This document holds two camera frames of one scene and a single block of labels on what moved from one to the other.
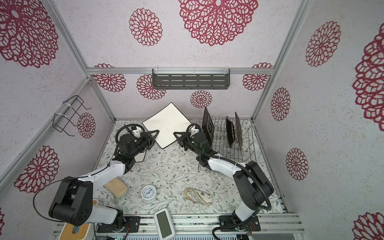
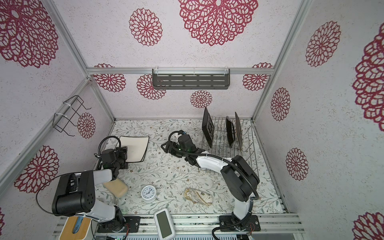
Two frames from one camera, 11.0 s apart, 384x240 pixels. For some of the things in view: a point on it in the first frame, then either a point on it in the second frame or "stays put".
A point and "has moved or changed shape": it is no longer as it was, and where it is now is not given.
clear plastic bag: x=197 y=196 stays put
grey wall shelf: x=190 y=78 stays put
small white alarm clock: x=148 y=193 stays put
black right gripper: x=183 y=140 to x=169 y=147
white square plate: x=168 y=119 has moved or changed shape
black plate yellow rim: x=238 y=131 stays put
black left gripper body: x=145 y=142 to x=121 y=157
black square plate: x=208 y=127 stays put
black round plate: x=230 y=130 stays put
